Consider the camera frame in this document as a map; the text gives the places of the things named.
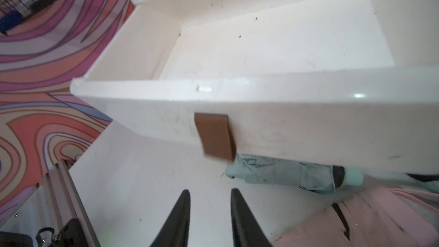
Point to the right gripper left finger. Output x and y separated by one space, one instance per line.
175 231

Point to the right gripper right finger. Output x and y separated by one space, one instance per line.
245 228

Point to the pink umbrella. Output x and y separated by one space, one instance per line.
377 217

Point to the mint umbrella lower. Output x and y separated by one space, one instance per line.
316 178

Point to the mint umbrella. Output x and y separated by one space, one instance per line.
316 178
427 182

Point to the brown drawer pull tab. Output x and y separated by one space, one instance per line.
216 136

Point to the mint umbrella upper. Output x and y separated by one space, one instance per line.
427 182

